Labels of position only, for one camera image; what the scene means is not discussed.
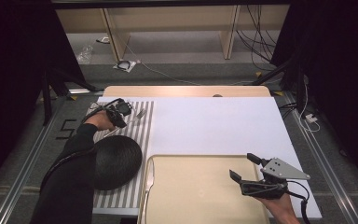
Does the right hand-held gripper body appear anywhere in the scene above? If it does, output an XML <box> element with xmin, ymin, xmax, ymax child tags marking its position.
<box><xmin>239</xmin><ymin>157</ymin><xmax>311</xmax><ymax>200</ymax></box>

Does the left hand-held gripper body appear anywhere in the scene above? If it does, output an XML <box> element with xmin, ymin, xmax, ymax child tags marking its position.
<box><xmin>105</xmin><ymin>98</ymin><xmax>134</xmax><ymax>124</ymax></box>

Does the silver fork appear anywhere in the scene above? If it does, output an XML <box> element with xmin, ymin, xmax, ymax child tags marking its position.
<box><xmin>103</xmin><ymin>109</ymin><xmax>147</xmax><ymax>139</ymax></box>

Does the beige plastic tray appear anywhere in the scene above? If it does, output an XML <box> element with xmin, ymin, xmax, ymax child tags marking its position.
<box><xmin>137</xmin><ymin>154</ymin><xmax>271</xmax><ymax>224</ymax></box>

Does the black round plate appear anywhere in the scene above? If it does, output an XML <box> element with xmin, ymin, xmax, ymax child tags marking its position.
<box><xmin>91</xmin><ymin>134</ymin><xmax>144</xmax><ymax>190</ymax></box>

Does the silver knife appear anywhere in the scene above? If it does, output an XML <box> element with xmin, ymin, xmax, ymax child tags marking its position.
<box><xmin>139</xmin><ymin>158</ymin><xmax>155</xmax><ymax>224</ymax></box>

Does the person's left hand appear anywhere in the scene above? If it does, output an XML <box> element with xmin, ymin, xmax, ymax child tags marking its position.
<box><xmin>83</xmin><ymin>110</ymin><xmax>117</xmax><ymax>132</ymax></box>

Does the person's right hand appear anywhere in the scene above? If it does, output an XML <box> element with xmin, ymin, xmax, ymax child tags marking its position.
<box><xmin>257</xmin><ymin>192</ymin><xmax>295</xmax><ymax>217</ymax></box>

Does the grey striped placemat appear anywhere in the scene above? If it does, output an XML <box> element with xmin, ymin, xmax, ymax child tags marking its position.
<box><xmin>85</xmin><ymin>101</ymin><xmax>155</xmax><ymax>209</ymax></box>

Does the plastic bag with black item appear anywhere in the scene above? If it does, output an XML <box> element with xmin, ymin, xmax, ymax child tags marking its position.
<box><xmin>113</xmin><ymin>59</ymin><xmax>137</xmax><ymax>74</ymax></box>

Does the white board sheet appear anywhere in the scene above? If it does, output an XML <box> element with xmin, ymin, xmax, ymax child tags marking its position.
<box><xmin>91</xmin><ymin>96</ymin><xmax>323</xmax><ymax>220</ymax></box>

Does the clear crumpled plastic bag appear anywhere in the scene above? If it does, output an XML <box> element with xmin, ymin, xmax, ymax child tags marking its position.
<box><xmin>76</xmin><ymin>44</ymin><xmax>94</xmax><ymax>64</ymax></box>

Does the black metal stand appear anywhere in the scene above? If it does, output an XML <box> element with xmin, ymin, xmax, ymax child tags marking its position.
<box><xmin>41</xmin><ymin>66</ymin><xmax>104</xmax><ymax>127</ymax></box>
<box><xmin>251</xmin><ymin>57</ymin><xmax>307</xmax><ymax>114</ymax></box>

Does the light wooden shelf unit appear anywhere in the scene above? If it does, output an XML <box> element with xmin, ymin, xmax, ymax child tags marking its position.
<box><xmin>55</xmin><ymin>4</ymin><xmax>291</xmax><ymax>62</ymax></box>

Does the dark curtain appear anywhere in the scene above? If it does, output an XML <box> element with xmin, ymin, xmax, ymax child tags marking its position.
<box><xmin>0</xmin><ymin>0</ymin><xmax>87</xmax><ymax>195</ymax></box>
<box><xmin>271</xmin><ymin>0</ymin><xmax>358</xmax><ymax>188</ymax></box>

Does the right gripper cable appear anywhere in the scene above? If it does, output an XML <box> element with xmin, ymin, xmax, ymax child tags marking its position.
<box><xmin>285</xmin><ymin>180</ymin><xmax>311</xmax><ymax>224</ymax></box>

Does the aluminium floor rail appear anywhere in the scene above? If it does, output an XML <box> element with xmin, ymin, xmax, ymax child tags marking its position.
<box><xmin>283</xmin><ymin>92</ymin><xmax>358</xmax><ymax>224</ymax></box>
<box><xmin>0</xmin><ymin>92</ymin><xmax>66</xmax><ymax>224</ymax></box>

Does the black floor cable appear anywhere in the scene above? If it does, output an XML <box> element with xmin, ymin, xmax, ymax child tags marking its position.
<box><xmin>278</xmin><ymin>102</ymin><xmax>299</xmax><ymax>120</ymax></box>

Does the white adapter cable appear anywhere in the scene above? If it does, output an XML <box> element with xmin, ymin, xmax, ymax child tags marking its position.
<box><xmin>297</xmin><ymin>82</ymin><xmax>321</xmax><ymax>133</ymax></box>

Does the black hanging cable bundle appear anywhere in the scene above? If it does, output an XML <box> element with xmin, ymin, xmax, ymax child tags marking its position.
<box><xmin>235</xmin><ymin>4</ymin><xmax>281</xmax><ymax>71</ymax></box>

